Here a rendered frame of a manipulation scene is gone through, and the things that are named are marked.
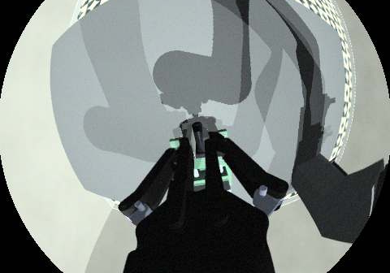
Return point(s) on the green bench vise with handwheel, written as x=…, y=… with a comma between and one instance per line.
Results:
x=200, y=162

